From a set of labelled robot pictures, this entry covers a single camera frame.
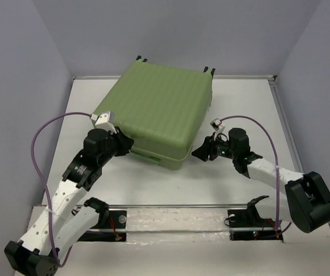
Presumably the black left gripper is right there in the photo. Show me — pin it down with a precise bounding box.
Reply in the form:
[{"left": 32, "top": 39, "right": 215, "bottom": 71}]
[{"left": 99, "top": 126, "right": 135, "bottom": 166}]

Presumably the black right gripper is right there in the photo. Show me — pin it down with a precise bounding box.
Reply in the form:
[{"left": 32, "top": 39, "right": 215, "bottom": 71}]
[{"left": 190, "top": 132, "right": 237, "bottom": 162}]

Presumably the green suitcase blue lining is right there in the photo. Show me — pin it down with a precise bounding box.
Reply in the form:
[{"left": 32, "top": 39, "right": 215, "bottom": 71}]
[{"left": 93, "top": 60, "right": 213, "bottom": 170}]

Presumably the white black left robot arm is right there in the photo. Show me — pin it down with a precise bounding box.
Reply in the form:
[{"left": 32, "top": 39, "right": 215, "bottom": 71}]
[{"left": 4, "top": 128, "right": 134, "bottom": 275}]

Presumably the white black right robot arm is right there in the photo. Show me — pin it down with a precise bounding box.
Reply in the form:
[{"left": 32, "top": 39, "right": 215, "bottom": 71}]
[{"left": 191, "top": 128, "right": 330, "bottom": 233}]

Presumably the green suitcase wheel front right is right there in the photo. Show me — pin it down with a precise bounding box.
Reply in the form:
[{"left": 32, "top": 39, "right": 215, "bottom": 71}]
[{"left": 203, "top": 66, "right": 216, "bottom": 76}]

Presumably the green suitcase wheel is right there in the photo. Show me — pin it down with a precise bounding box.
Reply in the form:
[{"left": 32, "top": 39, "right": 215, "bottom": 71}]
[
  {"left": 136, "top": 55, "right": 148, "bottom": 63},
  {"left": 203, "top": 66, "right": 216, "bottom": 76}
]

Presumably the green suitcase wheel front left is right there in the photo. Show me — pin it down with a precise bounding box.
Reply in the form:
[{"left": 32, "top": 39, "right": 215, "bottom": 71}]
[{"left": 136, "top": 55, "right": 148, "bottom": 63}]

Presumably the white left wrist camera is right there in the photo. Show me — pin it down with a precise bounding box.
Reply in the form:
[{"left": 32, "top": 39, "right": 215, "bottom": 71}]
[{"left": 90, "top": 111, "right": 117, "bottom": 133}]

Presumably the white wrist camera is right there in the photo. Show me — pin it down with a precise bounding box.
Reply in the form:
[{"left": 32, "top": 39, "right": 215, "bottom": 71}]
[
  {"left": 210, "top": 118, "right": 225, "bottom": 140},
  {"left": 90, "top": 111, "right": 117, "bottom": 133}
]

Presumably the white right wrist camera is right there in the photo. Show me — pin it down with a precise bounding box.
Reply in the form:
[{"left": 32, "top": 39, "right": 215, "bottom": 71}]
[{"left": 210, "top": 118, "right": 225, "bottom": 140}]

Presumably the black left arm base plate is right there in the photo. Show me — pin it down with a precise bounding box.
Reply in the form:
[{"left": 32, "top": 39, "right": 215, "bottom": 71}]
[{"left": 78, "top": 210, "right": 127, "bottom": 242}]

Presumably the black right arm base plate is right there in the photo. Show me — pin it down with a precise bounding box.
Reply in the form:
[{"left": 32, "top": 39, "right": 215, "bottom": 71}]
[{"left": 224, "top": 209, "right": 283, "bottom": 242}]

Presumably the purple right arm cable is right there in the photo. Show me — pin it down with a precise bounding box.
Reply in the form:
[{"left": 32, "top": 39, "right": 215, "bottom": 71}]
[{"left": 219, "top": 116, "right": 292, "bottom": 238}]

